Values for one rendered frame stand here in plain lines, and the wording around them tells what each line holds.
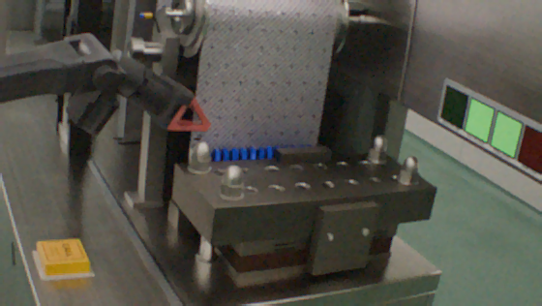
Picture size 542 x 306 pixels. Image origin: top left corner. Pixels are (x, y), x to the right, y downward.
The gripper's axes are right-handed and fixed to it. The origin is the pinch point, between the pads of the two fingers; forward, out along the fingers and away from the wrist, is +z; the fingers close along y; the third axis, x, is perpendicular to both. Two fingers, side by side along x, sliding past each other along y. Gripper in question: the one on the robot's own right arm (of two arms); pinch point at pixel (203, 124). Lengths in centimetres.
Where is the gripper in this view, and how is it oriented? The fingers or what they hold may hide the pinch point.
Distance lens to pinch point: 115.8
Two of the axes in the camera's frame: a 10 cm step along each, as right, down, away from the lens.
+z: 6.9, 4.3, 5.8
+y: 4.5, 3.7, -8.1
